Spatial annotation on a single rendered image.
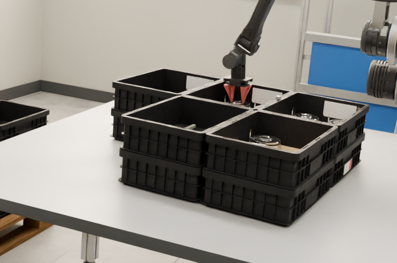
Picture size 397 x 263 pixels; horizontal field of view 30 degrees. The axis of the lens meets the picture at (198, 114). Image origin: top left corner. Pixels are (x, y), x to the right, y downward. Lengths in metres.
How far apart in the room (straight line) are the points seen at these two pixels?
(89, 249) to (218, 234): 1.39
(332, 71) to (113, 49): 2.22
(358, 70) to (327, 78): 0.20
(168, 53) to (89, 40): 0.74
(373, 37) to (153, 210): 1.32
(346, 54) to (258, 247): 2.74
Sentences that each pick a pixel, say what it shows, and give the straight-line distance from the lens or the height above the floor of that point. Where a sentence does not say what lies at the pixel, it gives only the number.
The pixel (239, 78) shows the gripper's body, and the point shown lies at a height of 0.97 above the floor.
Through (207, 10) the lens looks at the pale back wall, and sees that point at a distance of 5.83.
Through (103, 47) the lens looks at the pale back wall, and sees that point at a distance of 6.28.
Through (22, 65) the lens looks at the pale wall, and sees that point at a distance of 6.43.
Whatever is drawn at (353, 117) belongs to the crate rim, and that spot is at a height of 0.92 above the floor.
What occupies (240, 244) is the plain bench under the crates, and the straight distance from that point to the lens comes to 2.05.
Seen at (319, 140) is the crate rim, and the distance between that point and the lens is 2.28.
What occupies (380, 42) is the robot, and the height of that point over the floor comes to 1.13.
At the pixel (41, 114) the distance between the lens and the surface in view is 3.66.
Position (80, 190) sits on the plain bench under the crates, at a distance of 2.36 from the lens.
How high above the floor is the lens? 1.53
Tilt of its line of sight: 14 degrees down
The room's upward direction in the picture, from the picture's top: 5 degrees clockwise
